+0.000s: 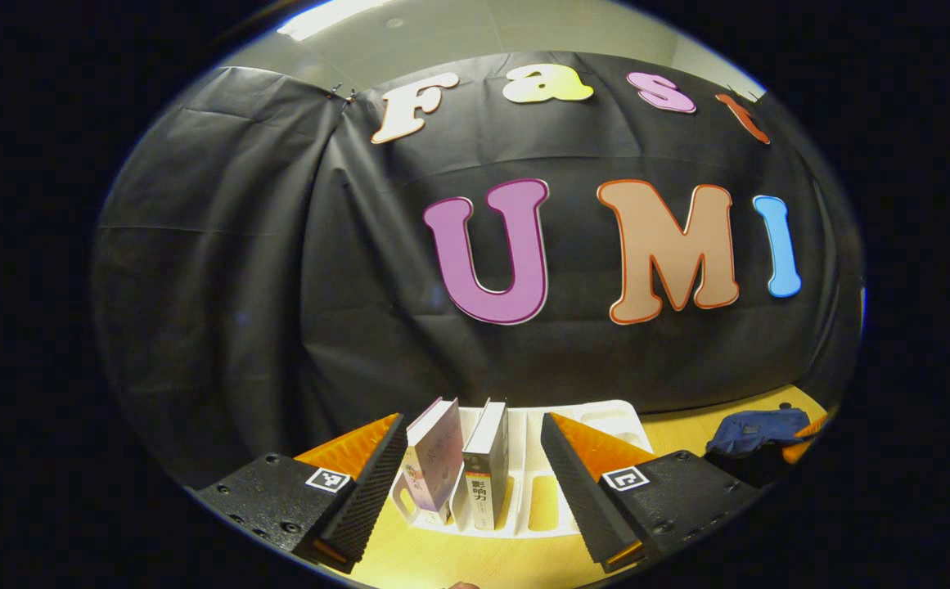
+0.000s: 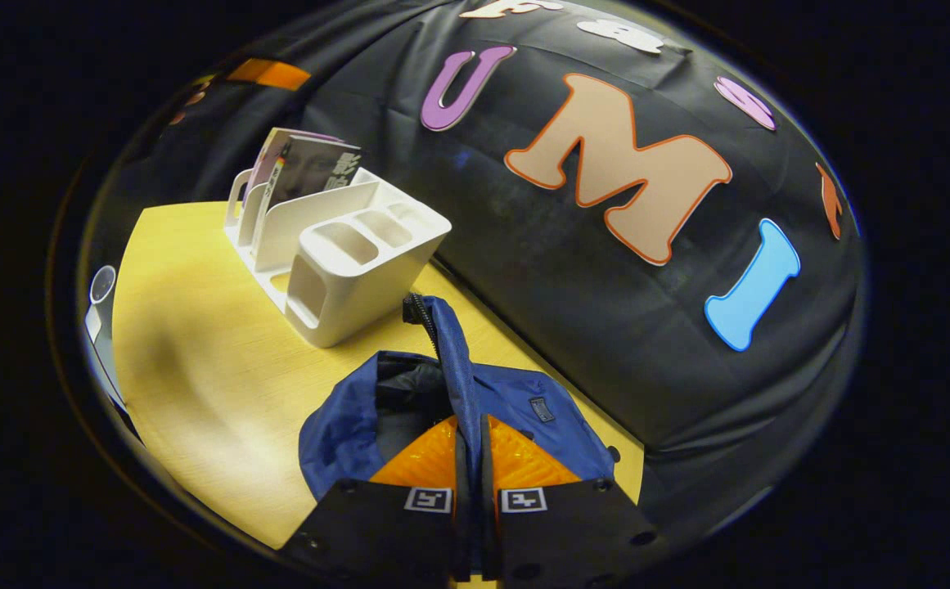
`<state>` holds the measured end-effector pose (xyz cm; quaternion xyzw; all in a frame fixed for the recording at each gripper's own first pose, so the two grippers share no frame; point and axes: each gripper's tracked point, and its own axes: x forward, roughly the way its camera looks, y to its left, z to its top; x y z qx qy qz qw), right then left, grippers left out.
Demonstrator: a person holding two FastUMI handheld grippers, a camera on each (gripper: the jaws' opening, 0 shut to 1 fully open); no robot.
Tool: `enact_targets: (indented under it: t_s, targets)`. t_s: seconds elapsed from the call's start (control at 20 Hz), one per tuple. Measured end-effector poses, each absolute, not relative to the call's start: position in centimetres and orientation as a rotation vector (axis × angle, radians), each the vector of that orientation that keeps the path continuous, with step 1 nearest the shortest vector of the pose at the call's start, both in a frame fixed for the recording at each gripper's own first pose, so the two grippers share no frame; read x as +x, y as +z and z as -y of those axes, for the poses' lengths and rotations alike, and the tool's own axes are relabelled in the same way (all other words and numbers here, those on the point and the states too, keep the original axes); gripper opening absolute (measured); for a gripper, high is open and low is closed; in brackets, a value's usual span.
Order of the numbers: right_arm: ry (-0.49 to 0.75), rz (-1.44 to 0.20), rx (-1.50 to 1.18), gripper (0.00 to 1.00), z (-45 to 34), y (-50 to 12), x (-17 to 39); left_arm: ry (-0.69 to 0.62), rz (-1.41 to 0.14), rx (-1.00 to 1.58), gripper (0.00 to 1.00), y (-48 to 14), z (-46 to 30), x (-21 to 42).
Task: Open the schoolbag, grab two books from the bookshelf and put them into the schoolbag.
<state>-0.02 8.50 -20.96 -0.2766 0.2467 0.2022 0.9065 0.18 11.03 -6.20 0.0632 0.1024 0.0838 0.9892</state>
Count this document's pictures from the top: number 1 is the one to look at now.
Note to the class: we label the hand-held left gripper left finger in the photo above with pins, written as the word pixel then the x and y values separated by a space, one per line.
pixel 278 499

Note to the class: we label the blue schoolbag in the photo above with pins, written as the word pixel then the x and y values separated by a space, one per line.
pixel 753 429

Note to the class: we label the pink book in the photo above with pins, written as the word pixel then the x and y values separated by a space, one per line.
pixel 434 458

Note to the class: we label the white bookshelf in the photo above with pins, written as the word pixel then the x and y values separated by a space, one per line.
pixel 573 491

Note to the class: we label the dark grey book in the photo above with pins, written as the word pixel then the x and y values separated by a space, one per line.
pixel 487 474

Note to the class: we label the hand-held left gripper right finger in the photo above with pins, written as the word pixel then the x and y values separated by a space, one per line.
pixel 679 495

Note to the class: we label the black backdrop cloth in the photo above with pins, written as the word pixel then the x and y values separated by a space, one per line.
pixel 278 245

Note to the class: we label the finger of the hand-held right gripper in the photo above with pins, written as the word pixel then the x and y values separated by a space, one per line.
pixel 803 448

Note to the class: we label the ceiling light panel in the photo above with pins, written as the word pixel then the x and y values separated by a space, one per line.
pixel 335 16

